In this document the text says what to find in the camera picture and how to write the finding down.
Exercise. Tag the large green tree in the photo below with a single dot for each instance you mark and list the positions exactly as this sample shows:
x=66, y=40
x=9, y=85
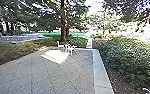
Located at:
x=63, y=20

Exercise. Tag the low green shrub bed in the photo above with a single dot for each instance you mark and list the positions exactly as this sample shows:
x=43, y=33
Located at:
x=78, y=42

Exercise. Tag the green garden hedge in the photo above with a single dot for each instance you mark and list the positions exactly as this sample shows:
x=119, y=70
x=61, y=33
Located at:
x=132, y=58

